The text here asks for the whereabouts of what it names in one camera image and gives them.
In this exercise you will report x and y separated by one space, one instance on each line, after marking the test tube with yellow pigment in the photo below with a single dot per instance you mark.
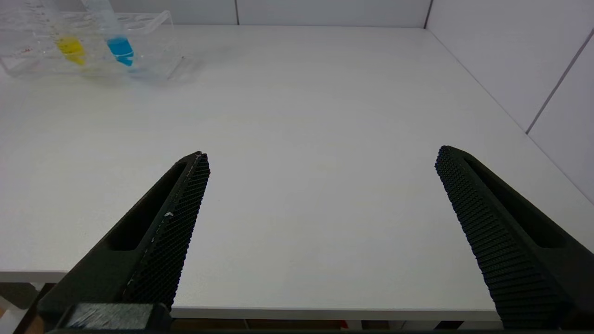
70 47

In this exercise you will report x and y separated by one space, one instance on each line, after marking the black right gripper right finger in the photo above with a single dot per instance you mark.
510 260

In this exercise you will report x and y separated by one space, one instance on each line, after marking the clear acrylic test tube rack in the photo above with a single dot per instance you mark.
153 55

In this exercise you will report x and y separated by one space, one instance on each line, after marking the test tube with blue pigment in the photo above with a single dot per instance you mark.
120 48

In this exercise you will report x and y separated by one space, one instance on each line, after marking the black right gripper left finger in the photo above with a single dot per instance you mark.
162 241

